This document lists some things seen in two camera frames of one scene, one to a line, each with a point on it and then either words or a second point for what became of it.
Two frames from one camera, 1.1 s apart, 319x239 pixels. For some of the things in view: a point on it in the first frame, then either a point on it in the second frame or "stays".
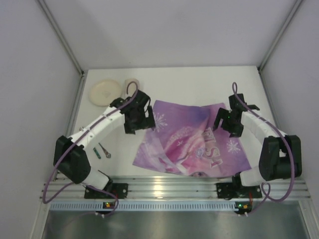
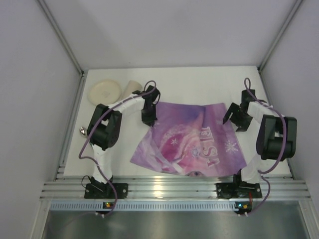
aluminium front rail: x=174 y=187 stays
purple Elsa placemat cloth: x=185 y=142 stays
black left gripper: x=139 y=123 to x=148 y=117
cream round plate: x=102 y=91 stays
